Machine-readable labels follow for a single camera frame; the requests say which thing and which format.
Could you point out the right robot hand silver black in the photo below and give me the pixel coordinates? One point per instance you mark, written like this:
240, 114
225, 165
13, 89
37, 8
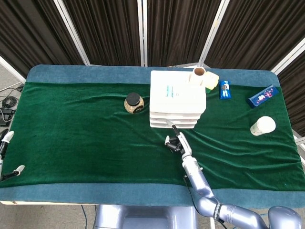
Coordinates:
184, 144

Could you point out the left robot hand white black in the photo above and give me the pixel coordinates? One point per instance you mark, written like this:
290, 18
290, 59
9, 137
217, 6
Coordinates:
9, 136

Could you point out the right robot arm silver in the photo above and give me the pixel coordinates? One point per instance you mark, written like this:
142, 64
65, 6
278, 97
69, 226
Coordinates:
200, 181

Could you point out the blue snack bar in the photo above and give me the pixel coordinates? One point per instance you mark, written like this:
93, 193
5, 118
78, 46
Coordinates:
262, 96

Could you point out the black power adapter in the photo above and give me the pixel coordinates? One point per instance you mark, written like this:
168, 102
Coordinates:
6, 117

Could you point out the round glass jar black lid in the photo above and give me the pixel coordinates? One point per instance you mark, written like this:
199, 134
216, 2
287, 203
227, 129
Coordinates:
133, 102

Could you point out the white paper roll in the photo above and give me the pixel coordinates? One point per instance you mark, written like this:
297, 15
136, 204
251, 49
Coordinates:
196, 78

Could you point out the blue snack packet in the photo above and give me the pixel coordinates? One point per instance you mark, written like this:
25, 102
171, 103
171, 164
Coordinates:
225, 90

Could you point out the yellow sponge block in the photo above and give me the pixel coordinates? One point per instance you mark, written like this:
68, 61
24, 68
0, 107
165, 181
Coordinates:
211, 78

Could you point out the green velvet cloth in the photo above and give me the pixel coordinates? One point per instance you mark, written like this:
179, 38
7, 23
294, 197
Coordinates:
83, 143

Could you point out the white paper cup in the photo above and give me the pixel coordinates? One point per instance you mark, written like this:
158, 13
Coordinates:
263, 126

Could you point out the silver robot torso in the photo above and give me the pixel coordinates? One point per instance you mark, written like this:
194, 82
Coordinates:
143, 218

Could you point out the blue table cover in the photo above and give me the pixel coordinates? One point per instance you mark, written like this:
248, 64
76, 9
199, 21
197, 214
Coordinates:
95, 74

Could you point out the white plastic drawer box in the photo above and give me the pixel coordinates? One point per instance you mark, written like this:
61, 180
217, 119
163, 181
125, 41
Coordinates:
177, 95

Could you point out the dark folding screen white frame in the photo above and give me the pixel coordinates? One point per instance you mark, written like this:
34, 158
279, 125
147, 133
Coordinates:
107, 31

